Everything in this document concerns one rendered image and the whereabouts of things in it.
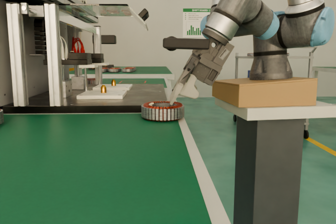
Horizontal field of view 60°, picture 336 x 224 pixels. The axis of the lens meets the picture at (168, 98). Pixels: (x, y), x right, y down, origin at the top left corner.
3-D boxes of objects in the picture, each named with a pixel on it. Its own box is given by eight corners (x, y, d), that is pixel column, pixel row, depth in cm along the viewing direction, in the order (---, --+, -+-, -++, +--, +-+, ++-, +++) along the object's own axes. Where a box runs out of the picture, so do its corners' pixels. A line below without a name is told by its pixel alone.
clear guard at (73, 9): (148, 31, 112) (148, 15, 112) (146, 24, 89) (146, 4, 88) (62, 30, 111) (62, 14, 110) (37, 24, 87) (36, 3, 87)
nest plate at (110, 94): (127, 93, 110) (127, 89, 110) (122, 99, 96) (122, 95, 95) (87, 93, 110) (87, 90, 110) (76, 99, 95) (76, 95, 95)
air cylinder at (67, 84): (72, 94, 106) (71, 79, 105) (66, 97, 99) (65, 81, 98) (58, 94, 106) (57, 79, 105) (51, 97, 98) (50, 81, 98)
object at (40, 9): (51, 19, 93) (50, 6, 93) (43, 16, 87) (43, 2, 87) (36, 19, 93) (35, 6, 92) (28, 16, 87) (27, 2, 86)
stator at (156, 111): (184, 113, 82) (184, 100, 81) (184, 122, 70) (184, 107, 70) (144, 113, 82) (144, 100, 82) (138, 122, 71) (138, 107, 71)
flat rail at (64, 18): (98, 34, 142) (98, 28, 141) (54, 18, 80) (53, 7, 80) (96, 34, 141) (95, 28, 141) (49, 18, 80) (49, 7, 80)
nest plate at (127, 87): (132, 86, 134) (132, 83, 134) (129, 90, 120) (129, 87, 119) (99, 86, 134) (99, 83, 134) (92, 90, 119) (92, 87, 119)
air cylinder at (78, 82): (88, 87, 130) (87, 75, 129) (83, 89, 123) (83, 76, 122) (76, 87, 130) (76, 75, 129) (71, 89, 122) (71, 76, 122)
